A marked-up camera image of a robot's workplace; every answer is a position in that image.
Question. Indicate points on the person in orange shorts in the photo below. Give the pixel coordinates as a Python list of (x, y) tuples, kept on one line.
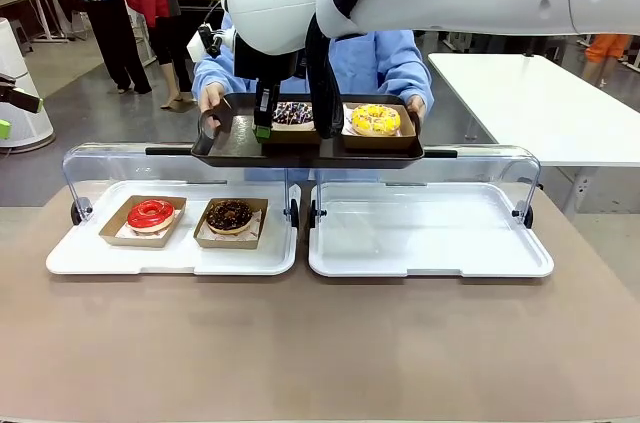
[(607, 48)]

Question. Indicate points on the person's right hand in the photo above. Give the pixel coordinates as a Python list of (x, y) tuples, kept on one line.
[(210, 95)]

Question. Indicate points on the person's left hand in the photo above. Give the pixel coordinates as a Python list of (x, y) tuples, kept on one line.
[(417, 105)]

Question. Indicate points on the person's right forearm blue sleeve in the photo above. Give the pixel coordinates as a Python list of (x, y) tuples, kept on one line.
[(212, 73)]

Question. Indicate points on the purple sprinkled chocolate donut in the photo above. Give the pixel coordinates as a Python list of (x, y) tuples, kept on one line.
[(292, 113)]

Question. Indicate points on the red glazed donut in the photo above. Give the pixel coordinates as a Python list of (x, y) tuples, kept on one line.
[(150, 217)]

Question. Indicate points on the brown cardboard donut box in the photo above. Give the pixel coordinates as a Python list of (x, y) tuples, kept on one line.
[(380, 142), (125, 239), (227, 243)]

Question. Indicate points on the mannequin in light blue shirt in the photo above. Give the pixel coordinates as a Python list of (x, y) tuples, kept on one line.
[(107, 18)]

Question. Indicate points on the yellow sprinkled donut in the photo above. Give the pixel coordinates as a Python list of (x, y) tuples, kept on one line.
[(375, 120)]

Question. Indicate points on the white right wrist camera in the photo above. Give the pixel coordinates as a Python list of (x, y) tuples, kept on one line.
[(196, 45)]

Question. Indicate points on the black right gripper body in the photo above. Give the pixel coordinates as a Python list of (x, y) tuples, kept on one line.
[(265, 68)]

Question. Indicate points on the dark background workbench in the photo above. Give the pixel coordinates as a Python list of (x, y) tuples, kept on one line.
[(202, 13)]

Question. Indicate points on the black tripod pole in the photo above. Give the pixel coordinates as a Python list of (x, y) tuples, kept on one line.
[(529, 45)]

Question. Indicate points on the large white table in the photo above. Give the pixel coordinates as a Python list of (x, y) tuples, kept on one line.
[(525, 108)]

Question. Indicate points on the white display tray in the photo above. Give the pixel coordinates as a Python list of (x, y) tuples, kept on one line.
[(235, 260), (430, 233)]

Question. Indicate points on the black serving tray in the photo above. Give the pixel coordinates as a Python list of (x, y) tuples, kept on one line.
[(235, 143)]

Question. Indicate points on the black green-tipped left gripper finger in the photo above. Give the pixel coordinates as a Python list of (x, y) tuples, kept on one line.
[(20, 98), (4, 129)]

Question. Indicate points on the clear plastic display cover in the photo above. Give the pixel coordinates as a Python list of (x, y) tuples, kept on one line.
[(475, 173), (240, 173)]

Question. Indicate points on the person in blue shirt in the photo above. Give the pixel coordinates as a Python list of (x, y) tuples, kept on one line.
[(395, 63)]

